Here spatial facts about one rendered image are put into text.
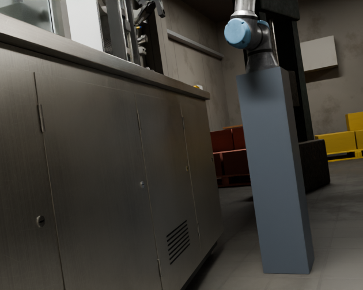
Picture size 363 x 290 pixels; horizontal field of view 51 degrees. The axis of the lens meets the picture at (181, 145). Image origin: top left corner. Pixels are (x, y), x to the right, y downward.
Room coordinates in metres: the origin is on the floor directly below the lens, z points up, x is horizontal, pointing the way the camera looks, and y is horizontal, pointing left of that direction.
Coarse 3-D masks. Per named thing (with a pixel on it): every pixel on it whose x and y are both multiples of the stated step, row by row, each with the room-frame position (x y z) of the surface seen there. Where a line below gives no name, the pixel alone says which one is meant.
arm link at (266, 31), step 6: (258, 24) 1.72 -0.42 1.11; (264, 24) 1.72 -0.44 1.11; (264, 30) 1.71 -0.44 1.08; (264, 36) 1.71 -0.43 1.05; (270, 36) 1.75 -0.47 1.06; (264, 42) 1.72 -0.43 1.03; (270, 42) 1.74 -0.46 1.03; (258, 48) 1.72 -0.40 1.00; (264, 48) 1.72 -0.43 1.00; (270, 48) 1.73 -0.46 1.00
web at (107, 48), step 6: (96, 0) 1.67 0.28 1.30; (102, 18) 1.83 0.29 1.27; (102, 24) 1.83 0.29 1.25; (108, 24) 1.82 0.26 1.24; (102, 30) 1.83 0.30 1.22; (108, 30) 1.82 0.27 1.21; (102, 36) 1.67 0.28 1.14; (108, 36) 1.82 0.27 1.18; (102, 42) 1.67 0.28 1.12; (108, 42) 1.82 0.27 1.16; (108, 48) 1.84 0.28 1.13
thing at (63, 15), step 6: (60, 0) 0.97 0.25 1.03; (60, 6) 0.97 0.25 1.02; (66, 6) 0.99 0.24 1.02; (60, 12) 0.97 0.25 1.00; (66, 12) 0.99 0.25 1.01; (60, 18) 0.97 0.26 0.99; (66, 18) 0.99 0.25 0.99; (60, 24) 0.97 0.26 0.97; (66, 24) 0.98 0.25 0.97; (60, 30) 0.97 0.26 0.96; (66, 30) 0.98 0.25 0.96; (66, 36) 0.98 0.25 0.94
